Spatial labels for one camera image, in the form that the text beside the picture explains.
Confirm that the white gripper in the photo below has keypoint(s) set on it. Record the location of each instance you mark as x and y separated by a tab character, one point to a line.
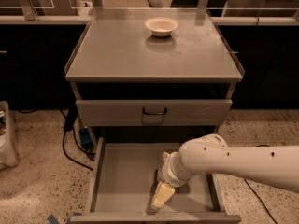
167	173

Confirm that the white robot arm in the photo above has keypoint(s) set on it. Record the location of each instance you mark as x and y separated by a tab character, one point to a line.
273	166

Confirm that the open grey middle drawer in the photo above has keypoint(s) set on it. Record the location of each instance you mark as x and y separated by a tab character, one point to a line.
123	183

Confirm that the closed grey upper drawer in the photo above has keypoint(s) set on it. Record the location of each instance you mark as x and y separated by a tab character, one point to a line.
129	112

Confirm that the grey drawer cabinet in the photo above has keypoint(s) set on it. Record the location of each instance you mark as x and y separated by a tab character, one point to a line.
118	58

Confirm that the blue power adapter box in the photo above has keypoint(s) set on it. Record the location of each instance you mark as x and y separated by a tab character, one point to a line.
85	138

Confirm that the blue tape on floor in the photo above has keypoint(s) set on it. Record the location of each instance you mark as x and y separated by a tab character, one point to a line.
52	219

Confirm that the white paper bowl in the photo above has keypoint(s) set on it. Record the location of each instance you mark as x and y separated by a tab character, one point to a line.
161	26

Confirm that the clear plastic bin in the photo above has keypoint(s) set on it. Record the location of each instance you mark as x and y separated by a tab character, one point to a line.
9	156

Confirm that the black drawer handle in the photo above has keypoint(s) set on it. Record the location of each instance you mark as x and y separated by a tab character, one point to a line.
150	113

